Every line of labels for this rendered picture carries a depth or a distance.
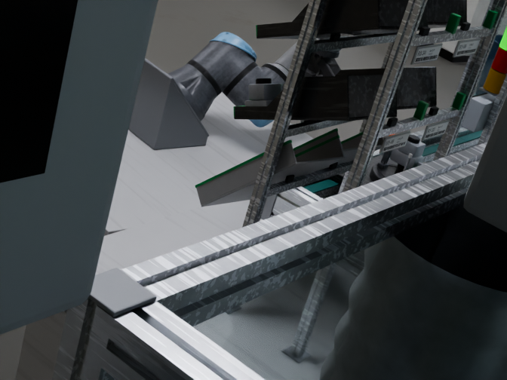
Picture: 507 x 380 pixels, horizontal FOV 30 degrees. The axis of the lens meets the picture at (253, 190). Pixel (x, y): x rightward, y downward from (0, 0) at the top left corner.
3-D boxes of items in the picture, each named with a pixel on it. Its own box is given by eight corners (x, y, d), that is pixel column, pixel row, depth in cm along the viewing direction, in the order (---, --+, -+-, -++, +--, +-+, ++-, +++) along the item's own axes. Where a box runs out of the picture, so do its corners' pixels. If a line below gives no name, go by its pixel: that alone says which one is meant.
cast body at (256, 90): (244, 116, 177) (243, 78, 177) (262, 115, 180) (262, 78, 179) (273, 117, 171) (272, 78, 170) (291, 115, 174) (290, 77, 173)
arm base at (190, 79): (149, 73, 245) (176, 47, 247) (176, 111, 255) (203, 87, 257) (179, 91, 234) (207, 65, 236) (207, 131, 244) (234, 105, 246)
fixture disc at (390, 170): (358, 176, 226) (361, 168, 225) (388, 166, 237) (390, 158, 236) (407, 202, 219) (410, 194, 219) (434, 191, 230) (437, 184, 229)
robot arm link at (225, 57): (187, 65, 252) (223, 32, 255) (222, 102, 252) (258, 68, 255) (190, 53, 240) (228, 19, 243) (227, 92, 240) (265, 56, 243)
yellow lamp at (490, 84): (479, 87, 214) (487, 67, 212) (488, 84, 218) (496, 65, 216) (499, 96, 212) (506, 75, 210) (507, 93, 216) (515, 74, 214)
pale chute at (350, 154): (247, 192, 197) (241, 172, 197) (291, 186, 206) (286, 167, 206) (342, 151, 177) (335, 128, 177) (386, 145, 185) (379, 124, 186)
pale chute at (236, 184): (201, 206, 185) (195, 185, 186) (250, 200, 194) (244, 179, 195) (296, 164, 165) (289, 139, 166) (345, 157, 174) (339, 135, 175)
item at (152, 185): (-43, 100, 237) (-42, 90, 236) (226, 90, 298) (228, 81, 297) (106, 243, 194) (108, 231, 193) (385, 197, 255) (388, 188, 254)
